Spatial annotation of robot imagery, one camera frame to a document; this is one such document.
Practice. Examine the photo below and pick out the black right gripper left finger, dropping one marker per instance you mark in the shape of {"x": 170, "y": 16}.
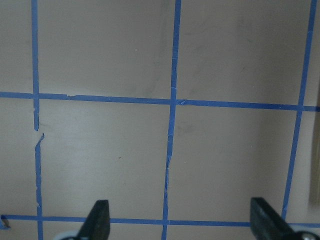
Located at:
{"x": 97, "y": 225}

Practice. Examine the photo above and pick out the yellow woven basket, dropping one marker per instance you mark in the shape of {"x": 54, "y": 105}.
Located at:
{"x": 314, "y": 188}

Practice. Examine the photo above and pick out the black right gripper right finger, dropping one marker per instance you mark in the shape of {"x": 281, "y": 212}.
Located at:
{"x": 267, "y": 224}

